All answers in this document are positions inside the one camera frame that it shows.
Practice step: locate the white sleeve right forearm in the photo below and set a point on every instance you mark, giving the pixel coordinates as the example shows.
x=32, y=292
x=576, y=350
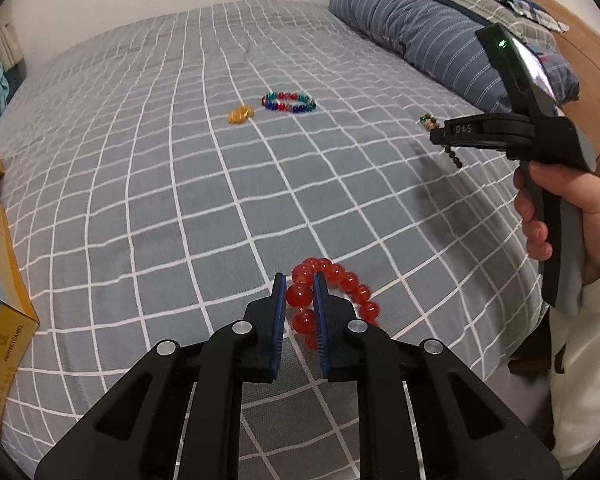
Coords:
x=575, y=381

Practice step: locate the grey checked bed sheet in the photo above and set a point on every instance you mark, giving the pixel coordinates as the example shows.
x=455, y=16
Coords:
x=159, y=175

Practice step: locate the blue striped pillow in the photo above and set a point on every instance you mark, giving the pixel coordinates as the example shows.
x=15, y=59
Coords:
x=436, y=39

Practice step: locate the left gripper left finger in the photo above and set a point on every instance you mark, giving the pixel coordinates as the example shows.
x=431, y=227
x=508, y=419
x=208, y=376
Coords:
x=176, y=413

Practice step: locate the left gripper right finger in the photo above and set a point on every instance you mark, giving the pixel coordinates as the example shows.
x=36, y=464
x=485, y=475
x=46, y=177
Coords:
x=422, y=412

